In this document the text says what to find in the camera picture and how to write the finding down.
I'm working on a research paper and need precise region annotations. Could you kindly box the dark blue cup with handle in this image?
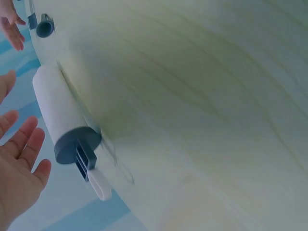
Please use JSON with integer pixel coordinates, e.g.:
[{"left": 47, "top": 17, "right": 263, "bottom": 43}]
[{"left": 36, "top": 13, "right": 55, "bottom": 39}]

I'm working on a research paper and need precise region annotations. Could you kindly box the person's left hand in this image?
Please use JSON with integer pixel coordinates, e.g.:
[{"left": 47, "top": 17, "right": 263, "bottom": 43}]
[{"left": 0, "top": 69, "right": 52, "bottom": 231}]

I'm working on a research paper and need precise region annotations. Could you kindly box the dark blue square piece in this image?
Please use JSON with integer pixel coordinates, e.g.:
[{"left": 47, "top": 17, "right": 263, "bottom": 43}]
[{"left": 27, "top": 13, "right": 38, "bottom": 31}]

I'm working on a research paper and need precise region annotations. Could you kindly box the person's right hand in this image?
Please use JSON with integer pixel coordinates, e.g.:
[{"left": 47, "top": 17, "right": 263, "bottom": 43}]
[{"left": 0, "top": 0, "right": 26, "bottom": 52}]

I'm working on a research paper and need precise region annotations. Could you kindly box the white bottle with dark lid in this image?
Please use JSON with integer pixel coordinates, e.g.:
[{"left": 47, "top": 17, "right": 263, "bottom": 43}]
[{"left": 32, "top": 64, "right": 112, "bottom": 202}]

